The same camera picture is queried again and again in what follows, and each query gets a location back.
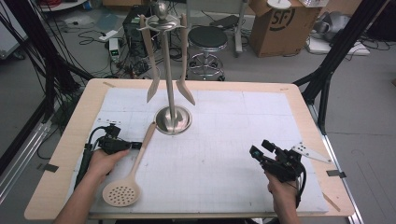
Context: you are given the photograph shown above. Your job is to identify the person's left hand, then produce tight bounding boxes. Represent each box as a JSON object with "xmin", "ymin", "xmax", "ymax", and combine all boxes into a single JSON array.
[{"xmin": 88, "ymin": 148, "xmax": 131, "ymax": 185}]

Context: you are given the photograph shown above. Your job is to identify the white round table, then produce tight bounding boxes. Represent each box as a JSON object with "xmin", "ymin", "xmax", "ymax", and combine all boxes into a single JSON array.
[{"xmin": 38, "ymin": 0, "xmax": 90, "ymax": 13}]

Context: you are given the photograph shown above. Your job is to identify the aluminium rail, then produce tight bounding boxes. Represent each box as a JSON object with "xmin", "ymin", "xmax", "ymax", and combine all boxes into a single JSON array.
[
  {"xmin": 306, "ymin": 102, "xmax": 365, "ymax": 224},
  {"xmin": 0, "ymin": 120, "xmax": 52, "ymax": 203}
]

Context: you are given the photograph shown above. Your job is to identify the black flat device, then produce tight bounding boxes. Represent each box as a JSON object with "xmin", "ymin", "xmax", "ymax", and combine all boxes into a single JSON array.
[{"xmin": 209, "ymin": 14, "xmax": 240, "ymax": 31}]

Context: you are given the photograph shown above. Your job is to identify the metal utensil rack stand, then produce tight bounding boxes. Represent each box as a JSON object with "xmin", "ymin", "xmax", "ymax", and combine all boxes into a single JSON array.
[{"xmin": 136, "ymin": 0, "xmax": 193, "ymax": 136}]

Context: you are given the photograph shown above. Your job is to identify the cardboard box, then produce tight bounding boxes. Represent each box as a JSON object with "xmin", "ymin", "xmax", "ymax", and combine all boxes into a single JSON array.
[{"xmin": 248, "ymin": 0, "xmax": 322, "ymax": 59}]

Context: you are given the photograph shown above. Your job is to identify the grey bag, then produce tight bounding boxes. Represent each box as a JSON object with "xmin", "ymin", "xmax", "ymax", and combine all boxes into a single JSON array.
[{"xmin": 312, "ymin": 10, "xmax": 351, "ymax": 43}]

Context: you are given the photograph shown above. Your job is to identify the black round stool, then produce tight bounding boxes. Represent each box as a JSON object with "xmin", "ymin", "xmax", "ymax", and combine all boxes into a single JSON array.
[{"xmin": 186, "ymin": 25, "xmax": 229, "ymax": 82}]

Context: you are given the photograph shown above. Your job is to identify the black computer tower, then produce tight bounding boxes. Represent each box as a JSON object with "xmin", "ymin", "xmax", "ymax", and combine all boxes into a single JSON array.
[{"xmin": 121, "ymin": 5, "xmax": 155, "ymax": 59}]

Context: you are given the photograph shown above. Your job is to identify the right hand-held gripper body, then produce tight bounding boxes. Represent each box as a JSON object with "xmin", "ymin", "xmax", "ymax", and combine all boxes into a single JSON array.
[{"xmin": 260, "ymin": 141, "xmax": 333, "ymax": 184}]

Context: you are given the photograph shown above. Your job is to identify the white power strip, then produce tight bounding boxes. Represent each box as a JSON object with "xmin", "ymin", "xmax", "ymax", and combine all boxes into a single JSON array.
[{"xmin": 98, "ymin": 29, "xmax": 120, "ymax": 43}]

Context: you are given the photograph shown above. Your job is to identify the person's right hand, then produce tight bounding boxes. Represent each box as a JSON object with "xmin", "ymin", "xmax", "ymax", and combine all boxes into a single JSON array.
[{"xmin": 265, "ymin": 172, "xmax": 301, "ymax": 217}]

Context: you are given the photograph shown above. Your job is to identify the black tape strip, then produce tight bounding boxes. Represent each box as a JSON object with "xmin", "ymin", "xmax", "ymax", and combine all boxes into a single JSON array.
[
  {"xmin": 36, "ymin": 162, "xmax": 60, "ymax": 174},
  {"xmin": 326, "ymin": 169, "xmax": 347, "ymax": 179}
]

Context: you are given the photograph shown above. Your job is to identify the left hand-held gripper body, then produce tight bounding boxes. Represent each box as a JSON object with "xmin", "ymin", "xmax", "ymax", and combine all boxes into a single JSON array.
[{"xmin": 88, "ymin": 118, "xmax": 134, "ymax": 156}]

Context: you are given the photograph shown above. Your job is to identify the grey metal post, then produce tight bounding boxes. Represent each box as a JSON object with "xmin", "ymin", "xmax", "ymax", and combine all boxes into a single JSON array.
[{"xmin": 233, "ymin": 0, "xmax": 250, "ymax": 59}]

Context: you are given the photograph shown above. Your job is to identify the white round plate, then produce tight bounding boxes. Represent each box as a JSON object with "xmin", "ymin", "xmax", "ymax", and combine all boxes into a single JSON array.
[{"xmin": 266, "ymin": 0, "xmax": 292, "ymax": 10}]

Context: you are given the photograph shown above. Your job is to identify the white power adapter box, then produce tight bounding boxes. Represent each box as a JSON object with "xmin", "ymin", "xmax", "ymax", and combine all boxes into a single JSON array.
[{"xmin": 108, "ymin": 37, "xmax": 120, "ymax": 63}]

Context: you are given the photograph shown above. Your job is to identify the beige perforated skimmer spoon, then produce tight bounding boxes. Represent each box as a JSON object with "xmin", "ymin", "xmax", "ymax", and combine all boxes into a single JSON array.
[{"xmin": 102, "ymin": 120, "xmax": 157, "ymax": 208}]

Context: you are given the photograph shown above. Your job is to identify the white flat board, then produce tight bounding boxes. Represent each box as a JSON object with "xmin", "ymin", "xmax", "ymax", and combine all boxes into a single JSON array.
[{"xmin": 306, "ymin": 36, "xmax": 372, "ymax": 57}]

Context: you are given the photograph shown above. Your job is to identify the beige slotted turner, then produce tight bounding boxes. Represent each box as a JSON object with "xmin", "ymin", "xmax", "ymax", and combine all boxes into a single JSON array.
[{"xmin": 176, "ymin": 12, "xmax": 197, "ymax": 106}]

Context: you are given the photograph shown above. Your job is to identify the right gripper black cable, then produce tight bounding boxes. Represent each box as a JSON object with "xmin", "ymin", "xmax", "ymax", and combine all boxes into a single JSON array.
[{"xmin": 293, "ymin": 167, "xmax": 308, "ymax": 209}]

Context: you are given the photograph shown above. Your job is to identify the black metal frame stand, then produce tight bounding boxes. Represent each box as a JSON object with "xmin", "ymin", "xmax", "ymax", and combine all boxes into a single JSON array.
[
  {"xmin": 292, "ymin": 0, "xmax": 390, "ymax": 135},
  {"xmin": 0, "ymin": 0, "xmax": 94, "ymax": 125}
]

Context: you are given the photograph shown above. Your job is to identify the white foam mat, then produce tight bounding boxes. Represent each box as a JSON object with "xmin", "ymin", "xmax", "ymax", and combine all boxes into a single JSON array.
[{"xmin": 66, "ymin": 87, "xmax": 330, "ymax": 216}]

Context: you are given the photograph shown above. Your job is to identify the tangle of floor cables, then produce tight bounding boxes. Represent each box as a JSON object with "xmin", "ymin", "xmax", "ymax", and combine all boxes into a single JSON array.
[{"xmin": 78, "ymin": 27, "xmax": 194, "ymax": 80}]

